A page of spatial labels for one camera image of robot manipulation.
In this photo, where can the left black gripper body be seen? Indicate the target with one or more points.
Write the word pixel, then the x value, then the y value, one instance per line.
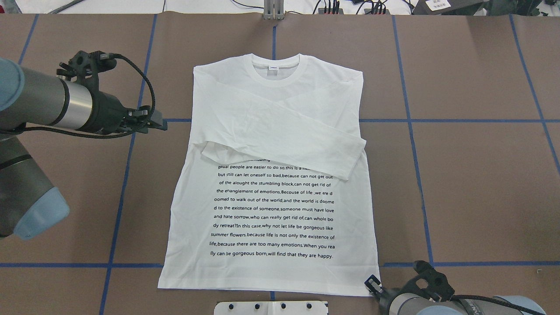
pixel 108 112

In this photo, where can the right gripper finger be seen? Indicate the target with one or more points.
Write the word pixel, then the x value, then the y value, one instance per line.
pixel 372 284

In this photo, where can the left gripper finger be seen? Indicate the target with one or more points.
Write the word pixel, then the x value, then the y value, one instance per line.
pixel 144 114
pixel 144 126

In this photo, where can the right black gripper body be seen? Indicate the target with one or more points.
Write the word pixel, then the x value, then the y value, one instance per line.
pixel 372 283

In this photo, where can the white long-sleeve printed shirt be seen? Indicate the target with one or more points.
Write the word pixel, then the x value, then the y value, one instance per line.
pixel 275 191

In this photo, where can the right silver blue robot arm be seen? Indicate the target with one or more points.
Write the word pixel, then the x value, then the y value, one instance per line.
pixel 413 300

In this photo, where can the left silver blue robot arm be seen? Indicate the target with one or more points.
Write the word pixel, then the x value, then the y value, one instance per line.
pixel 70 103

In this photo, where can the black white labelled box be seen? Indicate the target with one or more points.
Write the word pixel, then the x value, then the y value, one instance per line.
pixel 435 7

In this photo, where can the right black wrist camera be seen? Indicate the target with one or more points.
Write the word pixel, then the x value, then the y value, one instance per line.
pixel 429 283

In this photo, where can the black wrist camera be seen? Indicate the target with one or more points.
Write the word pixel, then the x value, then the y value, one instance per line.
pixel 429 283
pixel 85 67

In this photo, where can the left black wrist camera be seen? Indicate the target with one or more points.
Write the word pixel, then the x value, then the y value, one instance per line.
pixel 85 67

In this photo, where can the white central column pedestal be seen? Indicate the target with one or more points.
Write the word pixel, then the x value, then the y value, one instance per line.
pixel 272 308

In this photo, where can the aluminium frame post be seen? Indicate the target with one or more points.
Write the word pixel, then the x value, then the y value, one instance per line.
pixel 273 10

